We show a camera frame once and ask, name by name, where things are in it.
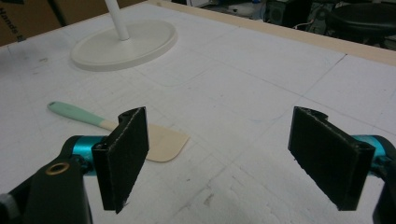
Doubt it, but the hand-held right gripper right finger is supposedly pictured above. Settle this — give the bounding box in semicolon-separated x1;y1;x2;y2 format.
288;105;376;212

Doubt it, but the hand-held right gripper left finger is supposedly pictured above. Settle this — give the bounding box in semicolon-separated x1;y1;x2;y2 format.
92;106;150;215

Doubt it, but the spatula with mint green handle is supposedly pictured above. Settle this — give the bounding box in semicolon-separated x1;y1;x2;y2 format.
47;101;191;163

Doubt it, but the white lamp stand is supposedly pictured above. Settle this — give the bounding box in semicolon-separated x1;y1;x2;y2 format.
70;0;178;73

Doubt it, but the black office chair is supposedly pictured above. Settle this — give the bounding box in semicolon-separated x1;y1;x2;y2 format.
325;3;396;46

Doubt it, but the dark equipment clutter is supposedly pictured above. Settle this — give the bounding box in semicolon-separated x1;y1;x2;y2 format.
174;0;396;50

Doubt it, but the cardboard box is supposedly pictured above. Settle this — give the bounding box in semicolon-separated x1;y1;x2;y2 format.
0;0;148;48

